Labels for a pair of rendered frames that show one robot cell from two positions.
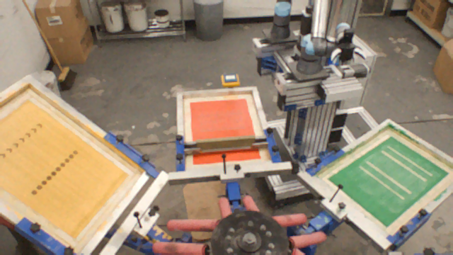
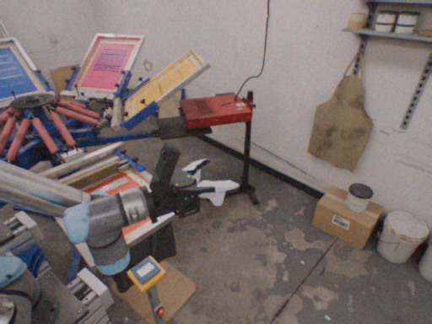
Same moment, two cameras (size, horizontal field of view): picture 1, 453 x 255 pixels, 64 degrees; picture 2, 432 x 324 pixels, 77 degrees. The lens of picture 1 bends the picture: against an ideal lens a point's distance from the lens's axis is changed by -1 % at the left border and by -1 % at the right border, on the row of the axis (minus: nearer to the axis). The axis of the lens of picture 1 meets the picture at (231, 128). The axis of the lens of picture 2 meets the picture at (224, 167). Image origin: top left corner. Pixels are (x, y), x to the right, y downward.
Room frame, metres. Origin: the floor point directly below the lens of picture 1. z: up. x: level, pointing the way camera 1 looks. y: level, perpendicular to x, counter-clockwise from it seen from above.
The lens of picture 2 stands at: (3.16, -0.17, 2.06)
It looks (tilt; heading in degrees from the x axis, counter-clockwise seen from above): 35 degrees down; 141
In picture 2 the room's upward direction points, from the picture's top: straight up
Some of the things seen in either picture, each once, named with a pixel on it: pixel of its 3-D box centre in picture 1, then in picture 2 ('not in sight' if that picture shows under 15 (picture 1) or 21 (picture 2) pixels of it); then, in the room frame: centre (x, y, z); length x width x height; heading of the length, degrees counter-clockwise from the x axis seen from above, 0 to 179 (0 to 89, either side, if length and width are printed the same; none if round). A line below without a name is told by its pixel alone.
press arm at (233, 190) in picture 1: (233, 189); not in sight; (1.23, -0.01, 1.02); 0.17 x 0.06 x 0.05; 7
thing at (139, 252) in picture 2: not in sight; (144, 251); (2.07, 0.10, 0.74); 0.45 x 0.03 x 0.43; 97
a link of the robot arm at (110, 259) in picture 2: not in sight; (108, 243); (2.67, -0.13, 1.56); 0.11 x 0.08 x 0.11; 170
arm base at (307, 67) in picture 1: (308, 61); not in sight; (2.04, -0.50, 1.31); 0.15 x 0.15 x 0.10
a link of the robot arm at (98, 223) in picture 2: not in sight; (97, 218); (2.69, -0.13, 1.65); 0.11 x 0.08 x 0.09; 80
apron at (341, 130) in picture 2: not in sight; (343, 114); (2.09, 2.07, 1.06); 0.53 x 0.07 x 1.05; 7
